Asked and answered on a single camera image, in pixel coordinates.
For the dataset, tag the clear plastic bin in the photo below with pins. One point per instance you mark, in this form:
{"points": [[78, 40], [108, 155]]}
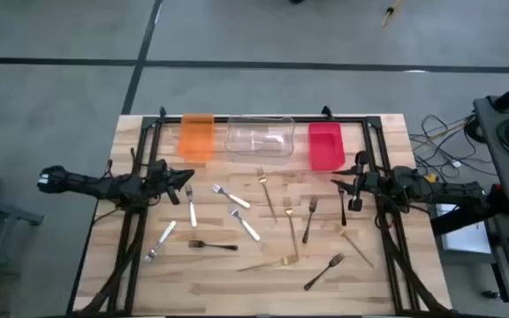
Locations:
{"points": [[259, 137]]}

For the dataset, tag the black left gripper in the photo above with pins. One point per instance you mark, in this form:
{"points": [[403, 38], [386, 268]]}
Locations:
{"points": [[159, 176]]}

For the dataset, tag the gold fork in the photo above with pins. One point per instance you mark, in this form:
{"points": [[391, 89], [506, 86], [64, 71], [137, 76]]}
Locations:
{"points": [[291, 227], [263, 265], [267, 194], [354, 246]]}

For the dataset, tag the black table clamp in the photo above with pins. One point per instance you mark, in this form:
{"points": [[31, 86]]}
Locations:
{"points": [[326, 112], [162, 112]]}

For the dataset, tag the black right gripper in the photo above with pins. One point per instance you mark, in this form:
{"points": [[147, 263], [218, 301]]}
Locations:
{"points": [[376, 183]]}

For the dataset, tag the black desk support bar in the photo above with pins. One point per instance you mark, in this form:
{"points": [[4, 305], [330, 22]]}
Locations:
{"points": [[458, 223]]}

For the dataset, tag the small black plug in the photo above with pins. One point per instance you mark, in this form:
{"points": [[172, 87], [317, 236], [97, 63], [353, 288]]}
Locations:
{"points": [[491, 295]]}

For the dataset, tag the red plastic bin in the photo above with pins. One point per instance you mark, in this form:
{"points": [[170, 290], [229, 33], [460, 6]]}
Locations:
{"points": [[326, 148]]}

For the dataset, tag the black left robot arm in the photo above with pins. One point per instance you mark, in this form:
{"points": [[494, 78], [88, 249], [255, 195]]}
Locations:
{"points": [[86, 184]]}

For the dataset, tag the grey equipment desk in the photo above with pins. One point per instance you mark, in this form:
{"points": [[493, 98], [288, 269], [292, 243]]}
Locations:
{"points": [[493, 146]]}

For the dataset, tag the grey metal table frame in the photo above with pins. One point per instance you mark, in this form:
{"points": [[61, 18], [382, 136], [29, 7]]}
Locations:
{"points": [[11, 212]]}

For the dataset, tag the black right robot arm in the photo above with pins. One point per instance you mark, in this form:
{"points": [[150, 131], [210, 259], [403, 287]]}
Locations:
{"points": [[453, 190]]}

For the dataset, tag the orange plastic bin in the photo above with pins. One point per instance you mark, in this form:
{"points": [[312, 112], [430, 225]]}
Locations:
{"points": [[196, 137]]}

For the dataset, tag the white power adapter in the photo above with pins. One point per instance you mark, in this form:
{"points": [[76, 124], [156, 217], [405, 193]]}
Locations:
{"points": [[456, 164]]}

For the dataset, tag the black aluminium table frame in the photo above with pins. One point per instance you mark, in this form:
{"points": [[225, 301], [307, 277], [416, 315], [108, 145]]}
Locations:
{"points": [[219, 119]]}

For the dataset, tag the white flat panel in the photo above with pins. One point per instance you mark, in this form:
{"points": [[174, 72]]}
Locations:
{"points": [[466, 238]]}

